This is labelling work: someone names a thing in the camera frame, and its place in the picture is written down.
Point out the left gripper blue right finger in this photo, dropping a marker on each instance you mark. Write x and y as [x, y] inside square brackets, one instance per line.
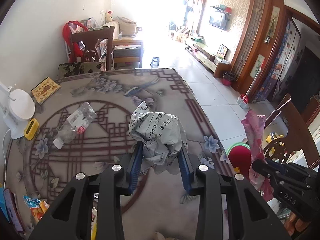
[188, 164]

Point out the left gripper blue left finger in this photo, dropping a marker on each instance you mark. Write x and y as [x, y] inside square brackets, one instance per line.
[131, 164]

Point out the white newspaper ball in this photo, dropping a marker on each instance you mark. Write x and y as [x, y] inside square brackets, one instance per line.
[162, 135]

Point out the pink Pocky snack bag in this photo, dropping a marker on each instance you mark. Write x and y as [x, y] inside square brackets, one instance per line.
[254, 127]

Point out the small red trash basket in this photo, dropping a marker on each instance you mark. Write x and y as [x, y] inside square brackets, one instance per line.
[228, 78]

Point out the person right hand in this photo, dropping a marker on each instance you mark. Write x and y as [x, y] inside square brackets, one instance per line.
[298, 229]

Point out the carved wooden chair near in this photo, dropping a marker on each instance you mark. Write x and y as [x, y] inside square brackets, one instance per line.
[298, 136]

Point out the red bin green rim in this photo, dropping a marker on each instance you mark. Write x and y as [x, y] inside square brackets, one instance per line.
[239, 154]

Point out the patterned floral tablecloth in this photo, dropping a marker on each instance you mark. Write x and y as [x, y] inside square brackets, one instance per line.
[36, 168]

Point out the crushed clear plastic bottle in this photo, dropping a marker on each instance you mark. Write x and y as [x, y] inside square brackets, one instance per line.
[75, 124]

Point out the white mop bucket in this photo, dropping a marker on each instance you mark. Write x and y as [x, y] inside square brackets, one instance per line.
[242, 101]

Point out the blue white snack packet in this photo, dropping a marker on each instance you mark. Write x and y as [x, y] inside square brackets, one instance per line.
[37, 207]

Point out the yellow tape measure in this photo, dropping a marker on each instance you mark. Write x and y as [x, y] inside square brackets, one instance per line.
[31, 129]

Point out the small black stool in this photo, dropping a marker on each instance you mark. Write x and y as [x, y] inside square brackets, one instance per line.
[154, 62]

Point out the low TV cabinet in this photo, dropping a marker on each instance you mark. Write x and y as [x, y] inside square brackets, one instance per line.
[203, 54]

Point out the yellow patterned book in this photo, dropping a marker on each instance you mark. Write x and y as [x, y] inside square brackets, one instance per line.
[44, 90]

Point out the wooden sofa with cushions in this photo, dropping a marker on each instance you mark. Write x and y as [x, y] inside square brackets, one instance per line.
[128, 48]

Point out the white desk fan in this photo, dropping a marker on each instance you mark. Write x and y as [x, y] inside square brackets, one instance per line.
[18, 112]

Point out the wooden chair far end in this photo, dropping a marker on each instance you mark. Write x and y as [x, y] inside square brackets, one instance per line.
[91, 40]

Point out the wall mounted television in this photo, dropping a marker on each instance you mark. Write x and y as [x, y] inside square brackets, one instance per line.
[219, 19]

